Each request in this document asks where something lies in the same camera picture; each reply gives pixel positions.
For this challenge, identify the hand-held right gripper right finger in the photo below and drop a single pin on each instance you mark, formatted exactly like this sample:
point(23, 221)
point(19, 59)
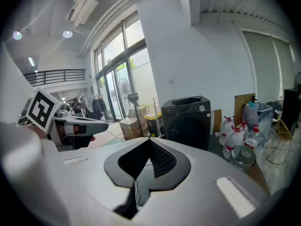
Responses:
point(200, 173)

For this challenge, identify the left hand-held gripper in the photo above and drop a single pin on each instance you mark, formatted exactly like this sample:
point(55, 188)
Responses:
point(41, 109)

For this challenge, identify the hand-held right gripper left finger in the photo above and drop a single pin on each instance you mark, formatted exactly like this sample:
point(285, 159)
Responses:
point(89, 173)

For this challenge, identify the dark grey washing machine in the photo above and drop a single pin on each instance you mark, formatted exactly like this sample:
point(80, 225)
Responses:
point(185, 110)

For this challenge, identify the person's left hand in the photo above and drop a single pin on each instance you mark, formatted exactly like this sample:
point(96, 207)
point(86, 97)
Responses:
point(69, 129)

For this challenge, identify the clothes rack with dark garments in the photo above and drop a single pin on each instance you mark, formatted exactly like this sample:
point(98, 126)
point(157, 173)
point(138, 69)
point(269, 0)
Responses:
point(98, 107)

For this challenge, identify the large cardboard box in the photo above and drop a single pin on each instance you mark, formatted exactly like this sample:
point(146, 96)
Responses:
point(129, 127)

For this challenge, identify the black standing fan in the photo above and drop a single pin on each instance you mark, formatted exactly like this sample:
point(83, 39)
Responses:
point(124, 95)

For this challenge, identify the small cardboard box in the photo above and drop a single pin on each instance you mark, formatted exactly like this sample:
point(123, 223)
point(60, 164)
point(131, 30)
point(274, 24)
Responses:
point(141, 112)

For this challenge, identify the flat cardboard sheet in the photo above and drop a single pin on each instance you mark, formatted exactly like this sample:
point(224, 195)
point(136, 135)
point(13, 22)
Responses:
point(217, 120)

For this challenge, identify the black balcony railing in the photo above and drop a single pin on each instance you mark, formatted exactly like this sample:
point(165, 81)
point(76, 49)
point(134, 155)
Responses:
point(54, 77)

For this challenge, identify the yellow lidded bin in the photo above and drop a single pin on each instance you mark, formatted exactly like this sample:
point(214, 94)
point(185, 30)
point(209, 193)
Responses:
point(154, 123)

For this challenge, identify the large glass window wall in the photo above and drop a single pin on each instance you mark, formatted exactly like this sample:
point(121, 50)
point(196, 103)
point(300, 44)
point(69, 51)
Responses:
point(117, 55)

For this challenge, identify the brown wooden board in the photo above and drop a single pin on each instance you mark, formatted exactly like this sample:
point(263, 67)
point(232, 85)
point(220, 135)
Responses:
point(240, 107)

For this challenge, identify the clear plastic storage box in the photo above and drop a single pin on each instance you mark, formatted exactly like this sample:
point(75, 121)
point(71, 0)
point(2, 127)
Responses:
point(261, 119)

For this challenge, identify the strip ceiling light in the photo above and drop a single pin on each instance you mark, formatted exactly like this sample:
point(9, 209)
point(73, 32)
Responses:
point(31, 61)

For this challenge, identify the round ceiling lamp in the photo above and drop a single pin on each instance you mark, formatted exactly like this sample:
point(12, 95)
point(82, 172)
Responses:
point(67, 34)
point(17, 35)

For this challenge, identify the black cabinet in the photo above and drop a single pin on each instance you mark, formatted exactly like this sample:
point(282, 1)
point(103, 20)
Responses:
point(290, 109)

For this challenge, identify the white ceiling air conditioner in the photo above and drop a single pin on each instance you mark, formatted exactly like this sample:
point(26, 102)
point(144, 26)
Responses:
point(82, 8)

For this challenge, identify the grey window blind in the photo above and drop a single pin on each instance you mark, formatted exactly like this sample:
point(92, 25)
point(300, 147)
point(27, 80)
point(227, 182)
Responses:
point(265, 67)

